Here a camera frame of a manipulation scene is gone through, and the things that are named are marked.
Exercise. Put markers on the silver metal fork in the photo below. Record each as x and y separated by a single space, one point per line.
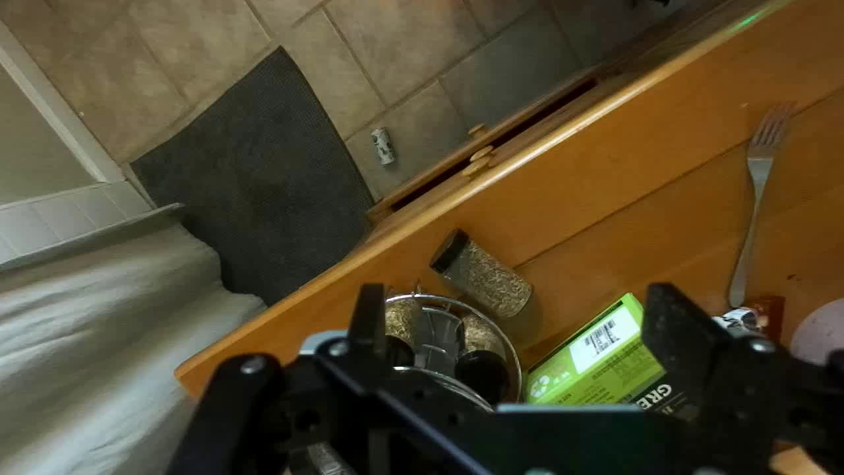
759 174

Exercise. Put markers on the metal spice rack with jars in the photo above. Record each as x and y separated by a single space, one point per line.
491 351

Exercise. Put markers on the wooden dresser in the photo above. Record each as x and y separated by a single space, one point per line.
635 174

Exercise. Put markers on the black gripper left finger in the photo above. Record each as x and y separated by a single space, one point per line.
367 331

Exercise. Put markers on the dark grey floor mat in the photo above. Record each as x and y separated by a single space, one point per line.
266 174

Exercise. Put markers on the green cardboard box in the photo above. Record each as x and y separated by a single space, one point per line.
609 351

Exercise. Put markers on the toppled black-lid spice jar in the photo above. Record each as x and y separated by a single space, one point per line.
483 281

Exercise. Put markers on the small white floor object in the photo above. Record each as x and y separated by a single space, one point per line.
384 145

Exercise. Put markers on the grey bed sheet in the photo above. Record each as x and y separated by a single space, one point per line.
97 351

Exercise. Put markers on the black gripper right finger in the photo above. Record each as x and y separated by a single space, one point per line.
686 351

